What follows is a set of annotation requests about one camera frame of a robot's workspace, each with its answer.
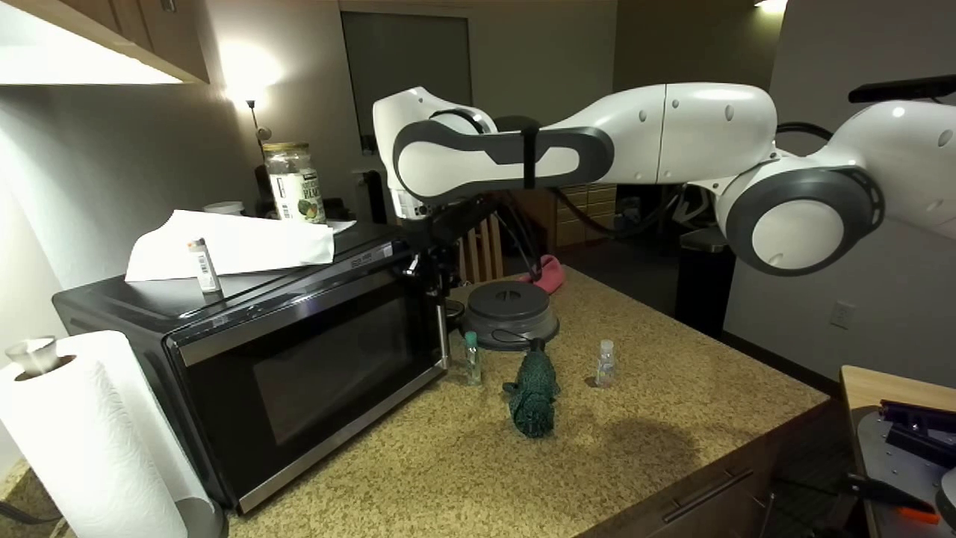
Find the white paper towel roll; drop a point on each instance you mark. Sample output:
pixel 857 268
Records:
pixel 92 436

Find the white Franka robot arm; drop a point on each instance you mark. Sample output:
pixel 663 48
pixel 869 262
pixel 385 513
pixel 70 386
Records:
pixel 676 139

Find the red cloth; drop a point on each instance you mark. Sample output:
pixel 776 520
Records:
pixel 551 272

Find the wooden slatted chair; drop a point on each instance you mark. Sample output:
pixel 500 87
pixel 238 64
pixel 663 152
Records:
pixel 482 250

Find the glass storage jar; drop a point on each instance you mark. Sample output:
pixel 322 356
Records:
pixel 295 184

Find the small clear plastic bottle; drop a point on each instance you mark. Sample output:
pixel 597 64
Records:
pixel 604 362

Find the black trash bin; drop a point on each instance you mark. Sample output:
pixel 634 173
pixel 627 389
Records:
pixel 703 287

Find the white folded cloth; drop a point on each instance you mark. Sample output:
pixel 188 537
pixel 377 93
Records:
pixel 249 244

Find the lit desk lamp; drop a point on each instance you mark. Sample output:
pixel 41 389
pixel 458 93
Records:
pixel 252 84

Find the black steel microwave oven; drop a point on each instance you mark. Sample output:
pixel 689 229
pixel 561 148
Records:
pixel 300 369

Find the small green plastic bottle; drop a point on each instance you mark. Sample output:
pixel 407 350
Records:
pixel 474 359

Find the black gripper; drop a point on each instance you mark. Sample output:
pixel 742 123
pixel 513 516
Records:
pixel 436 244

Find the small clear tube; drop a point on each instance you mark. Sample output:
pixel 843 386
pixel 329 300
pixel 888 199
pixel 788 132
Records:
pixel 204 268

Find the wooden cart with black tools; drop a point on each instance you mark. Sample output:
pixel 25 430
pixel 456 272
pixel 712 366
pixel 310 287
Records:
pixel 900 450

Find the wooden upper cabinets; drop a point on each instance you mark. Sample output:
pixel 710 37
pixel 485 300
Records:
pixel 122 34

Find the grey window blind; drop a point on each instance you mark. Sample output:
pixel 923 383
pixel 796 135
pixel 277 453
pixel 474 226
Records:
pixel 407 55

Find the black stereo camera bar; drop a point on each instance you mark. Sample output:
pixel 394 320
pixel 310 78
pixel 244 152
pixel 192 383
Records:
pixel 900 91

